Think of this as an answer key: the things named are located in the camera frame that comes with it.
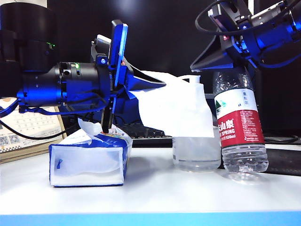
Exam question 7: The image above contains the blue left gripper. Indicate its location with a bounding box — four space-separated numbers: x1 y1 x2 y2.
91 20 167 133

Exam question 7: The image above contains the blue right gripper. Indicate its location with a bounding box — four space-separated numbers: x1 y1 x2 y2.
190 23 264 73

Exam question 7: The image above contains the white tissue sheet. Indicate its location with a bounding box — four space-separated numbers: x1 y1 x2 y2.
130 70 215 138
77 117 104 142

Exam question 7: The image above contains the red label water bottle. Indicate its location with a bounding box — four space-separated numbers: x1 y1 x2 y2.
213 68 269 174

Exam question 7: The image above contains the clear alcohol pump bottle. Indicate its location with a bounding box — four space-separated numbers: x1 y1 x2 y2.
172 74 222 173

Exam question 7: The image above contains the blue white tissue pack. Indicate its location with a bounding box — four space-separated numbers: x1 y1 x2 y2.
48 126 133 188

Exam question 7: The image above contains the black computer keyboard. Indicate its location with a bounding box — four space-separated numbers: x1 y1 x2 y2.
65 121 174 148

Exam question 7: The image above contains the black computer monitor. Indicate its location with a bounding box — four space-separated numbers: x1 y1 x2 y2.
47 0 250 100

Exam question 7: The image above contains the black monitor with orange light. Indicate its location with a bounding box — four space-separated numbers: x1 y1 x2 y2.
255 58 301 137

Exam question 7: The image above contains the beige desk calendar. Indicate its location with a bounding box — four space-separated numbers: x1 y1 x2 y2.
0 96 68 164

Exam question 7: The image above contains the black mouse pad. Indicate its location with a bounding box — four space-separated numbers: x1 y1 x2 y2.
218 146 301 177

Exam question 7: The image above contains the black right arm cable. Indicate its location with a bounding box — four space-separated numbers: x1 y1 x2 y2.
194 0 298 36

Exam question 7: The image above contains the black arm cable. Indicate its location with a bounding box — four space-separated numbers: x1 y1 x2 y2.
0 120 79 141
194 0 298 36

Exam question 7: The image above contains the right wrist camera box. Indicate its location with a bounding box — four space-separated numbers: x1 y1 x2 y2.
208 0 251 32

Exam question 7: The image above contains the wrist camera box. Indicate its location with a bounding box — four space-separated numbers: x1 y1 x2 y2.
95 34 112 54
208 0 251 32

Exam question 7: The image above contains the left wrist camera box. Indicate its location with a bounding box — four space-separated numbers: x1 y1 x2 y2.
95 34 112 54

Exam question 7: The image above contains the thin black desk cable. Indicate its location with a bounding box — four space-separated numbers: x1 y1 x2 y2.
263 131 301 145

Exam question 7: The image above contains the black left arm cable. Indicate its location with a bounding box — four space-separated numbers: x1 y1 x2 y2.
0 120 79 141

